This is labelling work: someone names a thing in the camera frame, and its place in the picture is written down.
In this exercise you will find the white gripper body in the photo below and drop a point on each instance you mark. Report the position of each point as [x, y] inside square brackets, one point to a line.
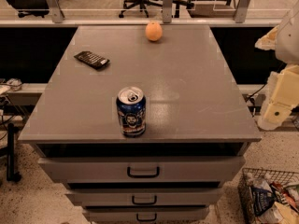
[289, 42]

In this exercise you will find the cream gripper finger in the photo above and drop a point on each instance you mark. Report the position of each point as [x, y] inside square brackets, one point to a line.
[273, 115]
[267, 41]

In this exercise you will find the blue pepsi can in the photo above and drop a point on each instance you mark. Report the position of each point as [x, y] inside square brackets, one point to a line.
[131, 109]

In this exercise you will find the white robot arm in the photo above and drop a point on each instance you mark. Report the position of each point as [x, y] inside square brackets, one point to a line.
[287, 42]

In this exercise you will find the grey drawer cabinet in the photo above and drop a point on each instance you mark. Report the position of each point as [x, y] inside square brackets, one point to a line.
[193, 106]

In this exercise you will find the blue snack bag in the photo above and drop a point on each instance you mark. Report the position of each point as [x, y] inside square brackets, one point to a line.
[263, 199]

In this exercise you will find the orange fruit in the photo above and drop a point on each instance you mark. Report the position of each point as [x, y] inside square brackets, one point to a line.
[153, 31]

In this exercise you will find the middle grey drawer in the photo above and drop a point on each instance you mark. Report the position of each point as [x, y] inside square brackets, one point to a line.
[144, 197]

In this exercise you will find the grey drawer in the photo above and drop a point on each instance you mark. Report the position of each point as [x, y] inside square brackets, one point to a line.
[144, 197]
[145, 214]
[141, 169]

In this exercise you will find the black snack bar packet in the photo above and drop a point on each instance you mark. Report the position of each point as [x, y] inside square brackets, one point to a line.
[91, 59]

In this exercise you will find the bottom grey drawer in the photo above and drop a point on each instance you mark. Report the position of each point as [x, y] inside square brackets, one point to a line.
[145, 214]

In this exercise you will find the top grey drawer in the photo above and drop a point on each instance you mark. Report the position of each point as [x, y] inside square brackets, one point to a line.
[141, 169]

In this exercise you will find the black stand left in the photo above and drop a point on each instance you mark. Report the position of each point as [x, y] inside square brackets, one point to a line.
[12, 175]

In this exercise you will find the wire basket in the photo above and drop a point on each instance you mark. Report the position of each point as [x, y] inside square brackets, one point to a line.
[245, 193]

